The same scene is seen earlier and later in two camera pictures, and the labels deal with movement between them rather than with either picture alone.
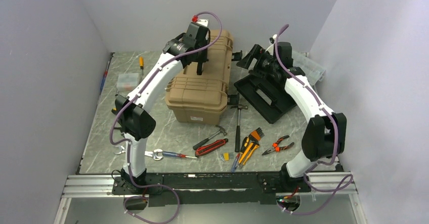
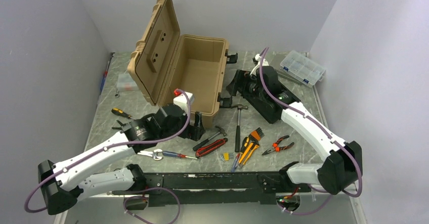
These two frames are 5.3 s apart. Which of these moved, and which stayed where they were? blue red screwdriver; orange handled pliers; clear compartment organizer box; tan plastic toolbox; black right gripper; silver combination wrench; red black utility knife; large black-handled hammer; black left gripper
Moved: black right gripper; tan plastic toolbox; black left gripper
Stayed: orange handled pliers; large black-handled hammer; blue red screwdriver; red black utility knife; silver combination wrench; clear compartment organizer box
